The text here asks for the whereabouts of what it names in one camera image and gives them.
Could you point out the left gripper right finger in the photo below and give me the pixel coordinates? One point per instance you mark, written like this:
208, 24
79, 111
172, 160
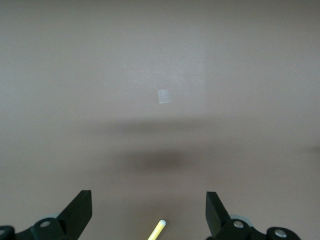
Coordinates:
217, 217

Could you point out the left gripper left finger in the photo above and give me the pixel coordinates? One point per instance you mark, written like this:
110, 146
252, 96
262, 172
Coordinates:
75, 215

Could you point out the yellow highlighter pen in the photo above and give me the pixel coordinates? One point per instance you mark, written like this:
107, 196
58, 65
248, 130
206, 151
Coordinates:
157, 230

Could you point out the small clear tape piece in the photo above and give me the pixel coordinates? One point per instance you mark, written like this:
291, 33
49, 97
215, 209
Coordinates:
163, 96

